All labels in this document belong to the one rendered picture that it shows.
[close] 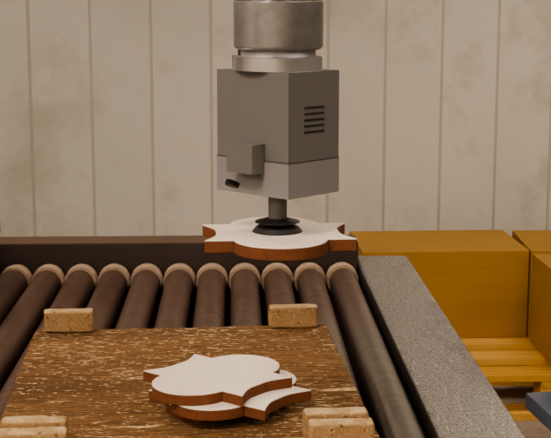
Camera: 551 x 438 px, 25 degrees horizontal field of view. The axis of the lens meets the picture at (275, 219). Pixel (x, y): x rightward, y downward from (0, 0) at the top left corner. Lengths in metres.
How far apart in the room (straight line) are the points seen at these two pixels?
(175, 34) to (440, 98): 1.04
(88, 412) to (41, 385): 0.10
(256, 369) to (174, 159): 3.52
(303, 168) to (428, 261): 3.36
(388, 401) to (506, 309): 3.18
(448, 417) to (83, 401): 0.36
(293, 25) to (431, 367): 0.55
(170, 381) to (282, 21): 0.38
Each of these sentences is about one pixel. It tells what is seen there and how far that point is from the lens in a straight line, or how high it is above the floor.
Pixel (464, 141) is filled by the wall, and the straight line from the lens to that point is 4.93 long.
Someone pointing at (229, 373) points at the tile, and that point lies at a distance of 1.24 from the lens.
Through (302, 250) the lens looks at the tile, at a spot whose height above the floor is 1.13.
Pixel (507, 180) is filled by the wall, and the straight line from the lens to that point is 5.00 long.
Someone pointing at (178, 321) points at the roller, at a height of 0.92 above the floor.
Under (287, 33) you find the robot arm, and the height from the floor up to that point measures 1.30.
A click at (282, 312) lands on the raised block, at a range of 1.52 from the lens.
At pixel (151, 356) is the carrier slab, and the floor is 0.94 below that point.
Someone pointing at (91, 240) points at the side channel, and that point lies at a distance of 2.01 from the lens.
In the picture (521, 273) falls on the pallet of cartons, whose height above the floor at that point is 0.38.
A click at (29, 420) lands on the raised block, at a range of 1.15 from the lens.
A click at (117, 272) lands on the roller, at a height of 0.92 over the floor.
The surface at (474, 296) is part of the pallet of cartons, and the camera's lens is 4.45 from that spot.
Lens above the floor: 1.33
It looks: 10 degrees down
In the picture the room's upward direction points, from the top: straight up
